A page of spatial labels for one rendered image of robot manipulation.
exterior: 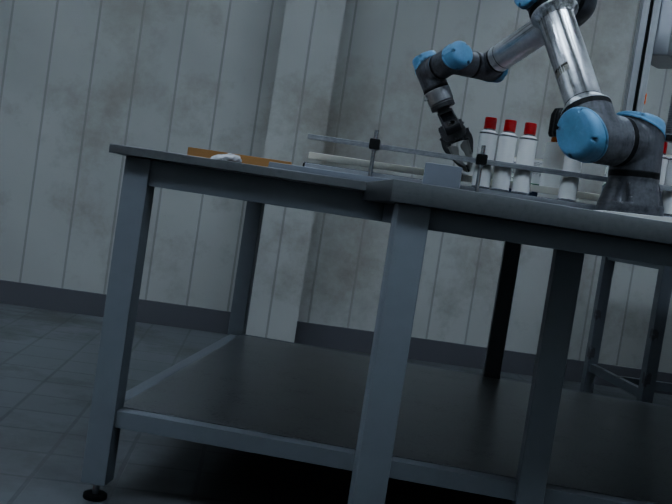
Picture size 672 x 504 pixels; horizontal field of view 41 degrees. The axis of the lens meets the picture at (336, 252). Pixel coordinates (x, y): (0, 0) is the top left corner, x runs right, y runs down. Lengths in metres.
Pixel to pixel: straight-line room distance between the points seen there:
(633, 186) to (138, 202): 1.13
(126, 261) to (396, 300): 0.74
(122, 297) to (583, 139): 1.10
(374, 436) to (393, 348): 0.16
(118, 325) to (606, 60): 3.69
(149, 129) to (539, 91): 2.12
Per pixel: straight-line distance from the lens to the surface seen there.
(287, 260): 4.65
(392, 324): 1.62
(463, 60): 2.53
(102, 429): 2.18
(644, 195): 2.13
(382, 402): 1.64
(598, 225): 1.68
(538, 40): 2.48
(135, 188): 2.09
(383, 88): 4.89
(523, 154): 2.60
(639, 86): 2.52
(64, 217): 4.92
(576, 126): 2.06
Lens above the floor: 0.77
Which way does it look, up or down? 3 degrees down
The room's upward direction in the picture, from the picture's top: 9 degrees clockwise
